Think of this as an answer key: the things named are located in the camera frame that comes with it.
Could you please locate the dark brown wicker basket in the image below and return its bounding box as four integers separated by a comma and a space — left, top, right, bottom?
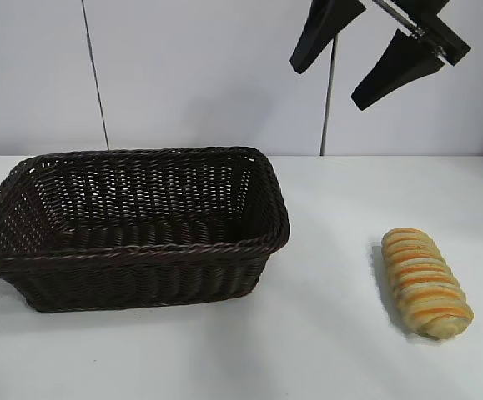
0, 145, 292, 313

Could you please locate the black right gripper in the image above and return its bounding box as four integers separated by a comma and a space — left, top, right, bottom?
289, 0, 472, 112

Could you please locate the long striped bread roll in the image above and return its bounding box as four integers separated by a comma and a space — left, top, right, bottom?
380, 227, 475, 341

